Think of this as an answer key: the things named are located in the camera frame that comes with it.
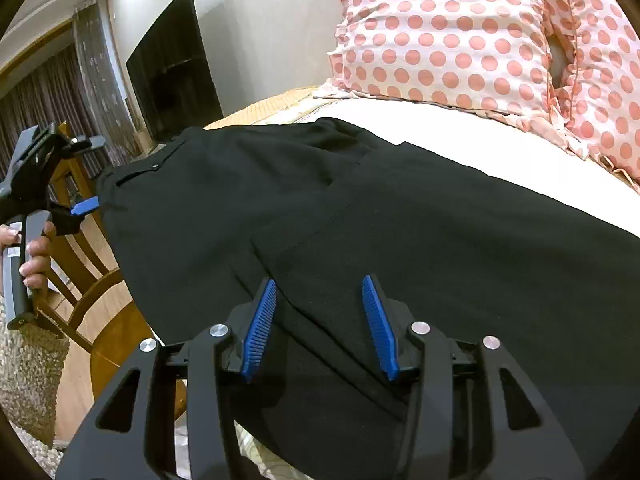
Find black pants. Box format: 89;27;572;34
95;117;640;480

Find white bed sheet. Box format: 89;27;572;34
152;92;640;480

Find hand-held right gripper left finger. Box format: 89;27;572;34
56;278;278;480

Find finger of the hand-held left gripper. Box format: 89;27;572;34
47;197;99;235
59;135;105;163

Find wooden chair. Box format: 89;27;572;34
31;121;188;441

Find sheer patterned curtain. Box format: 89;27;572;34
71;0;146;168

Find person's left hand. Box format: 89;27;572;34
0;221;57;292

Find beige shaggy rug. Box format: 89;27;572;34
0;327;71;461

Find pink polka dot pillow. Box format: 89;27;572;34
313;0;576;133
537;0;640;183

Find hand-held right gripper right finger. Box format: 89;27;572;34
361;274;587;480

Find brown curtain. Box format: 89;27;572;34
0;43;101;181

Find black wall television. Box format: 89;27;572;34
125;0;224;142

